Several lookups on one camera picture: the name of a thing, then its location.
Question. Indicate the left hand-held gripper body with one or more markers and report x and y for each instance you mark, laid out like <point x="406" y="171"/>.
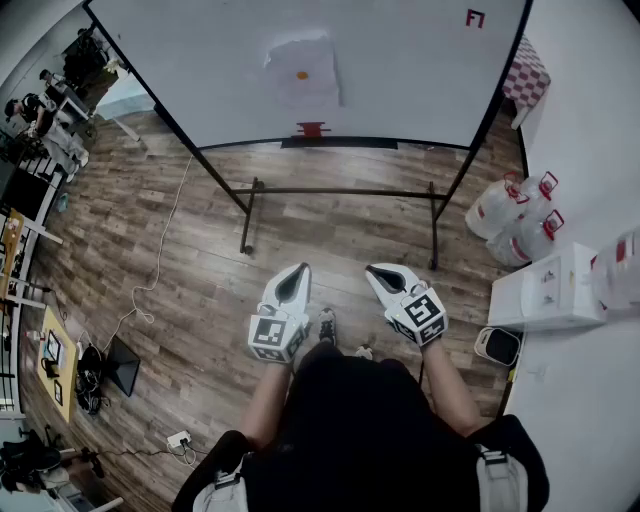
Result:
<point x="272" y="332"/>

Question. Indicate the person's black top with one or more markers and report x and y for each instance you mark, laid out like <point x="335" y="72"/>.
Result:
<point x="360" y="425"/>

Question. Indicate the small white space heater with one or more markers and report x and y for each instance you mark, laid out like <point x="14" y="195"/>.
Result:
<point x="500" y="347"/>

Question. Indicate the red whiteboard eraser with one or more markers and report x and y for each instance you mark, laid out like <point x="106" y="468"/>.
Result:
<point x="310" y="130"/>

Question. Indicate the red checkered cloth table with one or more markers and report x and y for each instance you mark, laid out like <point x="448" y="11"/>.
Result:
<point x="525" y="75"/>

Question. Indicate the black office chair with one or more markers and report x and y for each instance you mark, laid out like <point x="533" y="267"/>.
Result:
<point x="30" y="460"/>

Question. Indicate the person's left forearm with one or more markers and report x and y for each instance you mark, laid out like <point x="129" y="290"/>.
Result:
<point x="265" y="400"/>

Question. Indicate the yellow wooden table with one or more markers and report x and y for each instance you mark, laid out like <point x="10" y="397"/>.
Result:
<point x="67" y="400"/>

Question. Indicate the small teal item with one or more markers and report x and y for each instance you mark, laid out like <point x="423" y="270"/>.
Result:
<point x="63" y="201"/>

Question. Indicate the clear jug on dispenser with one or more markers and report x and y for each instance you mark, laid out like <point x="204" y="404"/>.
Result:
<point x="620" y="275"/>

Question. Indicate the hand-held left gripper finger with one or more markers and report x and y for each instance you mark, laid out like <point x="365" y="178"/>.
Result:
<point x="272" y="289"/>
<point x="304" y="297"/>

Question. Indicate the white water dispenser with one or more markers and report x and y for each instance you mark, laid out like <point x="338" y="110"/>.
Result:
<point x="540" y="295"/>

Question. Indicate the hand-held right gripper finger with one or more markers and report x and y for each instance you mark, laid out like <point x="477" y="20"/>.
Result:
<point x="385" y="297"/>
<point x="406" y="277"/>

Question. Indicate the white whiteboard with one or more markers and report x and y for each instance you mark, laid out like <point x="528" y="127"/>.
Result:
<point x="200" y="75"/>

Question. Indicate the person's right forearm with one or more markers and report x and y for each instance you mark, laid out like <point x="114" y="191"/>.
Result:
<point x="450" y="385"/>

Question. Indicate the white power strip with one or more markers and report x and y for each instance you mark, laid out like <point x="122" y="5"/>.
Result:
<point x="178" y="439"/>

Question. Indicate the person's left shoe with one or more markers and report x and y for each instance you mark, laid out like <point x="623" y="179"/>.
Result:
<point x="327" y="325"/>

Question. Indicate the white metal rack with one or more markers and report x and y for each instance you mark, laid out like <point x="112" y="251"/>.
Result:
<point x="42" y="200"/>

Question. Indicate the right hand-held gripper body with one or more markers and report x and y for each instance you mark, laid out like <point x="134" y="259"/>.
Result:
<point x="420" y="312"/>

